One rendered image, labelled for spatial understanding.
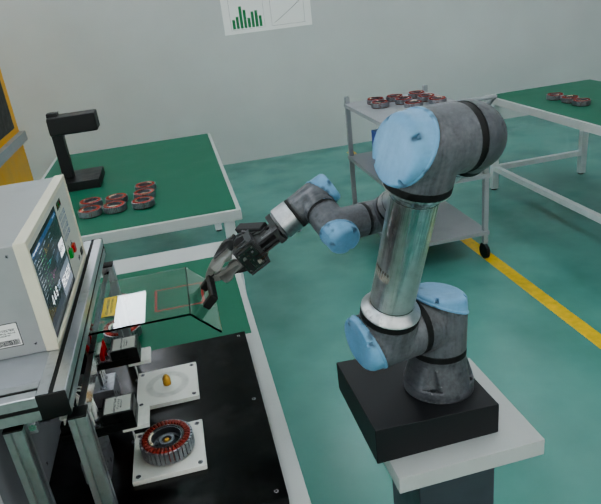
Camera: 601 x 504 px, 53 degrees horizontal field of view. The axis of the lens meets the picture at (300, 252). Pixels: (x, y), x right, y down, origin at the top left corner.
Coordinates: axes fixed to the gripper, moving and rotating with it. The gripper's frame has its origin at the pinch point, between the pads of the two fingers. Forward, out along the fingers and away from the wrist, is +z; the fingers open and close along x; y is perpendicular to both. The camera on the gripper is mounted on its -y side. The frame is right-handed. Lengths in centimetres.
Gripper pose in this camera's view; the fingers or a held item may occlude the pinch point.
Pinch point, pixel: (210, 275)
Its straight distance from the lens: 142.0
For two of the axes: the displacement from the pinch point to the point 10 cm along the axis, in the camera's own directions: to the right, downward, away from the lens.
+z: -7.9, 6.1, 0.7
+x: 5.8, 6.9, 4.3
